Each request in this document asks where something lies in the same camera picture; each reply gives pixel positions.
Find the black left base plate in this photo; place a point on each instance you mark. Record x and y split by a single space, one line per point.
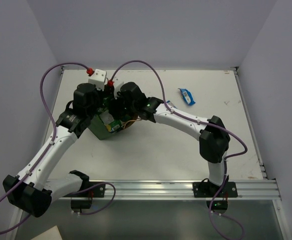
90 189

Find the light wooden board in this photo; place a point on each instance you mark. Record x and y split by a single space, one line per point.
50 234

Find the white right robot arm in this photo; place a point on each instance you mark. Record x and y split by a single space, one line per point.
210 133

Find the green snack packet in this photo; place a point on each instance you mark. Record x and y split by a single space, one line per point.
112 125

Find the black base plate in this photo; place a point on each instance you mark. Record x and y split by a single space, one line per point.
206 189
90 189

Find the aluminium mounting rail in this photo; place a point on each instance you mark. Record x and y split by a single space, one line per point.
181 190

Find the green paper bag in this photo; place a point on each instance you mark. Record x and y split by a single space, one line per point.
100 131

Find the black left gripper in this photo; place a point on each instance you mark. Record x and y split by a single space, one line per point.
96 110

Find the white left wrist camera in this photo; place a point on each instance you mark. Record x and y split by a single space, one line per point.
97 77

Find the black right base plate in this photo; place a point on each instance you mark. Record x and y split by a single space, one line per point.
206 189

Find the blue M&M's candy packet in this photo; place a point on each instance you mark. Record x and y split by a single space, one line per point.
170 104

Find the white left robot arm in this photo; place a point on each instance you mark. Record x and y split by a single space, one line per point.
29 190

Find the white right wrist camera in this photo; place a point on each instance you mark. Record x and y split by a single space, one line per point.
116 84

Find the blue snack packet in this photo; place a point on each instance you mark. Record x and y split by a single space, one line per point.
186 96

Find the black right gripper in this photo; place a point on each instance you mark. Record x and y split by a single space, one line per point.
114 109

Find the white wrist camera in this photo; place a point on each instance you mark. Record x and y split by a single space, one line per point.
97 77
116 84

